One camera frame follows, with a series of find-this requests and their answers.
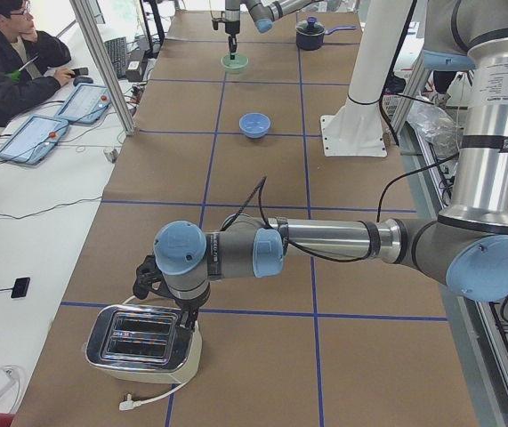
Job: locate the small black device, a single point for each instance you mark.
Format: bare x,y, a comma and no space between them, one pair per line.
20,288

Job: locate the lower teach pendant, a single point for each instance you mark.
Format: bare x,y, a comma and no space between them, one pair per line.
33,140

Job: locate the crumpled plastic bag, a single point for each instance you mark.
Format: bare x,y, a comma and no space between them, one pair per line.
436,127

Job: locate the green bowl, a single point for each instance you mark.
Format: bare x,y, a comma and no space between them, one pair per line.
234,64

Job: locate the black keyboard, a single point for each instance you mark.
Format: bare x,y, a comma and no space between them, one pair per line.
116,49

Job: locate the teach pendant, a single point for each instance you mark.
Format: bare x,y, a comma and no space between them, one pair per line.
85,105
33,140

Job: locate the upper teach pendant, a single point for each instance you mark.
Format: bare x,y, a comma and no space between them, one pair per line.
85,105

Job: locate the beige appliance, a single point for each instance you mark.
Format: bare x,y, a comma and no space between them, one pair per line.
145,344

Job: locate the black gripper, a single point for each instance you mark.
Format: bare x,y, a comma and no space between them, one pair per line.
189,305
231,24

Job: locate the dark blue saucepan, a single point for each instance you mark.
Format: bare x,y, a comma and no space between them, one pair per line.
310,33

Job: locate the seated person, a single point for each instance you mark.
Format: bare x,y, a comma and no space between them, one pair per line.
32,62

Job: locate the blue bowl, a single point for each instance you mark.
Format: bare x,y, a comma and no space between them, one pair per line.
254,125

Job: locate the aluminium frame post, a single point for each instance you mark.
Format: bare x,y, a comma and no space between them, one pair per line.
88,25

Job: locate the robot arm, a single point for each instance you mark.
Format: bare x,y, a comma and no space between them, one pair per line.
263,17
207,138

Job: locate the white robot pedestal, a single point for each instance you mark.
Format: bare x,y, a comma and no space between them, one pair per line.
356,129

